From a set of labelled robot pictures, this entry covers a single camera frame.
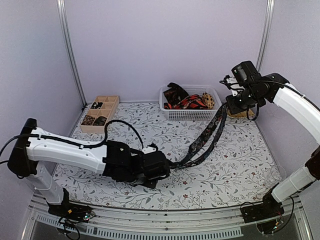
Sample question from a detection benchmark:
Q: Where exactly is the aluminium frame post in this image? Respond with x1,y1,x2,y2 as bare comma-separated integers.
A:
256,0,275,71
56,0,88,108

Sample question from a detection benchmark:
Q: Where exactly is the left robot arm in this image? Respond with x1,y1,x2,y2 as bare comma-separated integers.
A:
7,118,170,217

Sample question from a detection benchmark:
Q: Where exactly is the floral tablecloth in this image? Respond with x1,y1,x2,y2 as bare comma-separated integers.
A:
53,102,275,210

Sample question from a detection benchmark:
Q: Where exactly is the dark patterned tie in basket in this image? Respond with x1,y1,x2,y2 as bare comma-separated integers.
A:
163,82,189,105

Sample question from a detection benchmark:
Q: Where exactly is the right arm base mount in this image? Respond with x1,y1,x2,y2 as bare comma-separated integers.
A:
240,192,285,223

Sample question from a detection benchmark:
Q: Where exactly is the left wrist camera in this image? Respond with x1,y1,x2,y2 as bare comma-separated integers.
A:
142,142,159,154

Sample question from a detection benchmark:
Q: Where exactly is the wooden compartment box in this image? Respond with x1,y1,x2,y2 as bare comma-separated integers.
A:
80,95,120,134

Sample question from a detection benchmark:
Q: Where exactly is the right aluminium frame post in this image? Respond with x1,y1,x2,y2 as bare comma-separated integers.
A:
256,0,275,71

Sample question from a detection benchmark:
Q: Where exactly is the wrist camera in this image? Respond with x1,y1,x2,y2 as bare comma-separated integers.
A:
142,142,159,154
219,75,243,97

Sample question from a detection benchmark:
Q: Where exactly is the front aluminium rail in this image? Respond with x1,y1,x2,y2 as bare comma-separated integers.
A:
21,194,315,240

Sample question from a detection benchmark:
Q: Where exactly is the bamboo coaster mat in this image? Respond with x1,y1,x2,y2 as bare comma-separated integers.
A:
227,109,255,119

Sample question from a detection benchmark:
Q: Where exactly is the yellow spotted tie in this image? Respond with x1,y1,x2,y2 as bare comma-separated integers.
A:
201,92,215,110

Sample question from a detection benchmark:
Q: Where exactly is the left aluminium frame post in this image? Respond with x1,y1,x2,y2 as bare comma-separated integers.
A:
56,0,88,108

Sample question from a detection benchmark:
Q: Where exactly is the rolled brown patterned tie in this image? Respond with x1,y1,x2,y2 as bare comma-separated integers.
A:
81,115,96,126

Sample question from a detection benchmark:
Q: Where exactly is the red black tie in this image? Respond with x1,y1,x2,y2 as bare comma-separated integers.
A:
163,94,209,110

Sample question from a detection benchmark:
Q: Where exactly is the rolled dark tie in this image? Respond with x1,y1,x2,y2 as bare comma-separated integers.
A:
92,116,107,126

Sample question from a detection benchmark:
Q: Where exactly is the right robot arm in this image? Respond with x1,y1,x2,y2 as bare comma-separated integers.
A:
221,60,320,218

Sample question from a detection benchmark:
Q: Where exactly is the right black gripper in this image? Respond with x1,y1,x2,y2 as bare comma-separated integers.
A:
227,83,265,115

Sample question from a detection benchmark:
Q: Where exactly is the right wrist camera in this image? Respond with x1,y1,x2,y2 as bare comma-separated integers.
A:
219,75,243,97

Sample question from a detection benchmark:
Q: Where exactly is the rolled tie with white dots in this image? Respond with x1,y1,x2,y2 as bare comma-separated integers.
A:
91,101,104,110

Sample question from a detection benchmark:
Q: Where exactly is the dark floral tie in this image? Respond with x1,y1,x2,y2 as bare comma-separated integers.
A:
169,103,228,169

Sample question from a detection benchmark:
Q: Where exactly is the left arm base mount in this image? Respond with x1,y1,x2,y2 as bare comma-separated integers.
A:
47,188,96,223

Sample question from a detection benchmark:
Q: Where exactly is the white plastic basket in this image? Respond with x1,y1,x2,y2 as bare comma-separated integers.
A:
159,85,222,121

